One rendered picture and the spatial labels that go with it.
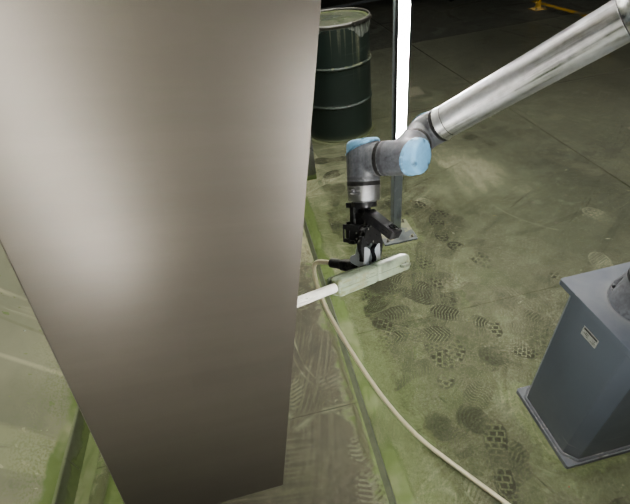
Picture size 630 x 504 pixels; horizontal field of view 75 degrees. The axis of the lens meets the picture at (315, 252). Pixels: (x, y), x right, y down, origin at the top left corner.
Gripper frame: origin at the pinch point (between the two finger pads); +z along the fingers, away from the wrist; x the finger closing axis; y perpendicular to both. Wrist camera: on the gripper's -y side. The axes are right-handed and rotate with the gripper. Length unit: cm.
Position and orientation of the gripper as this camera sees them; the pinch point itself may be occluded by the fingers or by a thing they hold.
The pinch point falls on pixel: (371, 272)
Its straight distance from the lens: 118.1
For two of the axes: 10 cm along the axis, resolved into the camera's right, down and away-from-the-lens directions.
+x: -7.0, 1.8, -6.9
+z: 0.5, 9.8, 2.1
